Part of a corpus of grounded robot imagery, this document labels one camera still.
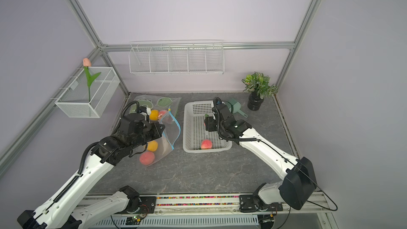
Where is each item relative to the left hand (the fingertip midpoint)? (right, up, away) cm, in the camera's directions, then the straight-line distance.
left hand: (165, 127), depth 71 cm
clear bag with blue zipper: (-9, -15, +16) cm, 23 cm away
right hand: (+20, +3, +9) cm, 22 cm away
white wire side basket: (-44, +13, +3) cm, 46 cm away
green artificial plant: (+48, +24, +19) cm, 57 cm away
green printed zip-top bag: (-19, +13, +41) cm, 47 cm away
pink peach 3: (+18, -11, +16) cm, 27 cm away
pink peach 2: (-13, -17, +11) cm, 24 cm away
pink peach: (-10, +6, +31) cm, 33 cm away
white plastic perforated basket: (+10, -6, +28) cm, 31 cm away
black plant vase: (+50, +13, +34) cm, 62 cm away
